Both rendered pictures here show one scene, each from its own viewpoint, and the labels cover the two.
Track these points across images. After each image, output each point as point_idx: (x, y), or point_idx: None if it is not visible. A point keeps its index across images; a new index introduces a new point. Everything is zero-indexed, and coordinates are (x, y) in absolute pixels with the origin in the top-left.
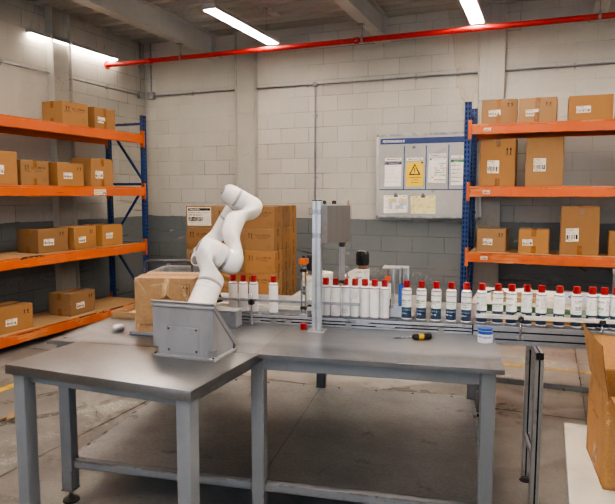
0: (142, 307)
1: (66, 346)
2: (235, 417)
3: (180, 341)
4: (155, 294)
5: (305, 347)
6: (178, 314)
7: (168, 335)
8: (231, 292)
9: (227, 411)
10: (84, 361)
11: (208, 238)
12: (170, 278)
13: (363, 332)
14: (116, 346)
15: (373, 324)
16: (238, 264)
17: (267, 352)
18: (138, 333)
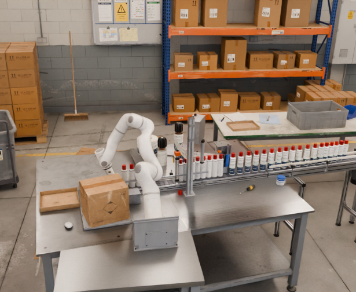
0: (94, 212)
1: (62, 258)
2: None
3: (155, 240)
4: (103, 202)
5: (205, 215)
6: (153, 225)
7: (146, 238)
8: (125, 176)
9: None
10: (101, 272)
11: (144, 163)
12: (113, 190)
13: (215, 189)
14: (96, 247)
15: (216, 181)
16: (161, 175)
17: (193, 226)
18: (91, 228)
